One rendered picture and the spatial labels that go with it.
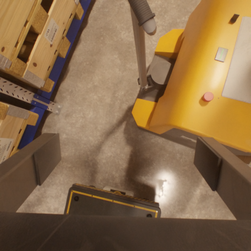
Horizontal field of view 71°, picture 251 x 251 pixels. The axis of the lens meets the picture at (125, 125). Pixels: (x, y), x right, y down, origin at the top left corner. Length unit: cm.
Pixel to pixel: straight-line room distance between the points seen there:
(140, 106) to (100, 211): 83
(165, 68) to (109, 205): 106
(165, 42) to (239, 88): 83
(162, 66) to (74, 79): 96
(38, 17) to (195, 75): 105
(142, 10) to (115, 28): 164
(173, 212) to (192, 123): 110
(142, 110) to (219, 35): 68
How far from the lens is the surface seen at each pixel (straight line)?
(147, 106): 133
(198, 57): 92
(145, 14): 44
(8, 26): 129
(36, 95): 167
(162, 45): 154
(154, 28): 44
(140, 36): 79
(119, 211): 143
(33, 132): 180
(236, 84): 88
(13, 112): 146
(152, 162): 166
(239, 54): 94
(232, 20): 100
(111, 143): 169
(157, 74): 132
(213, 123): 82
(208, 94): 80
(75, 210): 151
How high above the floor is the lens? 166
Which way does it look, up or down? 80 degrees down
